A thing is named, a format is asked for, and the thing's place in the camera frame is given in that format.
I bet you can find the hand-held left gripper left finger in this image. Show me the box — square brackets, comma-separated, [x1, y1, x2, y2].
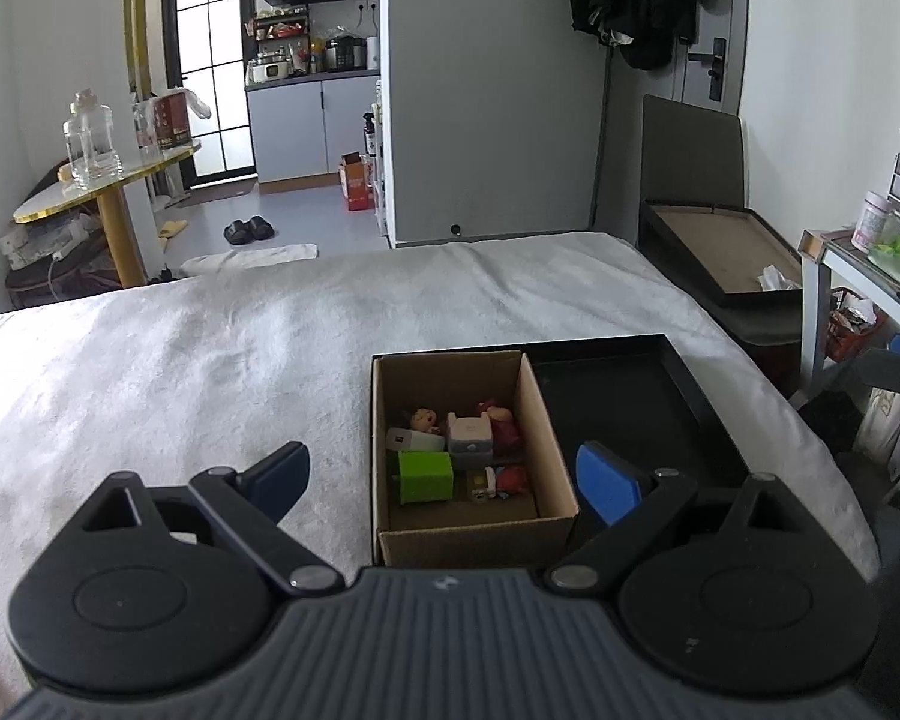
[75, 441, 346, 598]

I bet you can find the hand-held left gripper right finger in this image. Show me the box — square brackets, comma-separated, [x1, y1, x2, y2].
[547, 442, 830, 592]

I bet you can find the large red toy figure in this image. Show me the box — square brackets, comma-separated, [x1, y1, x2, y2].
[476, 401, 524, 458]

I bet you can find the white charger block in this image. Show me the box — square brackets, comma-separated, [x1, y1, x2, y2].
[386, 427, 447, 455]

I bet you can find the grey and white toy cube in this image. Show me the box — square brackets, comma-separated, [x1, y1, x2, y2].
[446, 414, 496, 470]

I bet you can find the green cube block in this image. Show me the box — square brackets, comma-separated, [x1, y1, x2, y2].
[397, 451, 455, 503]

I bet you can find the brown cardboard box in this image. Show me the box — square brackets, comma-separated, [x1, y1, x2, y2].
[370, 349, 580, 569]

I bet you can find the white paper bag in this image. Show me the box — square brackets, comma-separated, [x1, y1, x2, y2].
[855, 386, 900, 466]

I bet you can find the red basket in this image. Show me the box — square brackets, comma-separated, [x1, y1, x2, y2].
[825, 289, 886, 361]

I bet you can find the black tray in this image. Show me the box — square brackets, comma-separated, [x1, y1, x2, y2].
[371, 334, 751, 563]

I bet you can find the white side table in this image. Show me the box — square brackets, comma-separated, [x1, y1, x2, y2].
[797, 229, 900, 391]

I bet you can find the pink-lidded jar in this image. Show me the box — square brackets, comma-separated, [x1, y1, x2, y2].
[851, 191, 892, 252]

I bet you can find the white floor towel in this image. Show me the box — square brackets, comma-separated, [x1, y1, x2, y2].
[181, 243, 318, 278]

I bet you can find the grey door mat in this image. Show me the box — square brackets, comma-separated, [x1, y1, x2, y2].
[172, 184, 260, 207]

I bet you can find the round gold-rimmed table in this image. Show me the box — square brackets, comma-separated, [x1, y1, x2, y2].
[13, 141, 202, 290]

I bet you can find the orange cardboard box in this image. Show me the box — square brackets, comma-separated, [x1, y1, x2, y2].
[339, 152, 376, 211]

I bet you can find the dark storage box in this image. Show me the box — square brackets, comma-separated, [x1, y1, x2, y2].
[637, 94, 807, 391]

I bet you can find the black stool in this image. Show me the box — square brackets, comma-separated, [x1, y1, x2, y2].
[4, 240, 121, 308]

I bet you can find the white power strip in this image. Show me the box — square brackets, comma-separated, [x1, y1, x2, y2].
[0, 217, 95, 271]

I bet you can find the white kitchen base cabinet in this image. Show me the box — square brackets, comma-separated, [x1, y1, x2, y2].
[245, 75, 382, 185]

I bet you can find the black door lock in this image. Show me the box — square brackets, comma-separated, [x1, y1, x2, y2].
[688, 37, 727, 102]

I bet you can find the red canister in plastic bag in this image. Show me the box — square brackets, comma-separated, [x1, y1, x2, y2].
[133, 86, 212, 151]

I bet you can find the clear glass jar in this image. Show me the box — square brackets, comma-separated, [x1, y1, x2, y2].
[62, 88, 123, 192]

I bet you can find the grey entrance door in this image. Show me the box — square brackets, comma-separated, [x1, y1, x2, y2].
[667, 0, 747, 113]

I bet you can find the dark cooking pot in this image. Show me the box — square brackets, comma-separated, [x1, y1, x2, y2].
[326, 36, 366, 72]

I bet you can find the black-framed glass door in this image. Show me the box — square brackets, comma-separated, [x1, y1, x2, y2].
[160, 0, 258, 188]

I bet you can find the kitchen spice rack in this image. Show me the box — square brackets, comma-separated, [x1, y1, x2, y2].
[251, 11, 312, 42]

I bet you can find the black hanging jacket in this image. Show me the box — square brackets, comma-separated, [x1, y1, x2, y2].
[565, 0, 698, 70]

